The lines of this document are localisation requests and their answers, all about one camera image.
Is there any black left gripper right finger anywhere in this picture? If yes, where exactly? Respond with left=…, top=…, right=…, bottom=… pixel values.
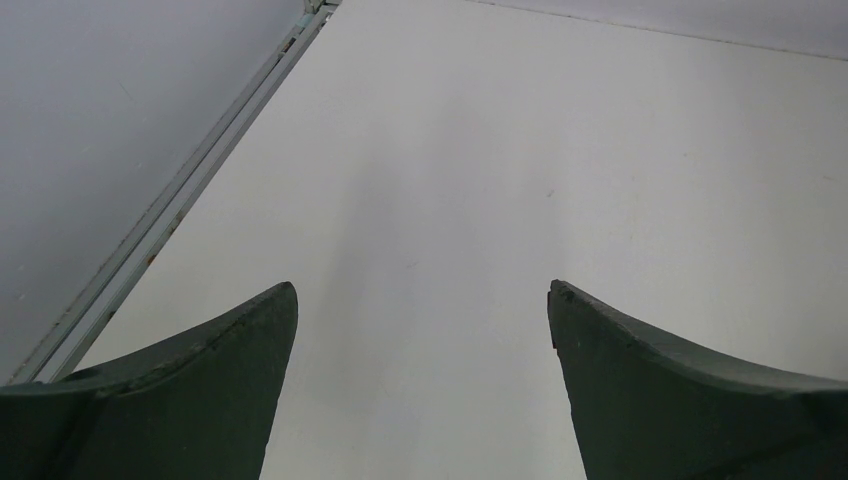
left=547, top=280, right=847, bottom=479

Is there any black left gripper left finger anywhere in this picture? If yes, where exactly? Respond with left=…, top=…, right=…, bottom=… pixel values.
left=1, top=282, right=298, bottom=479

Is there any aluminium frame left rail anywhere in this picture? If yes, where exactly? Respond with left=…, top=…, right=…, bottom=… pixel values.
left=1, top=1, right=336, bottom=384

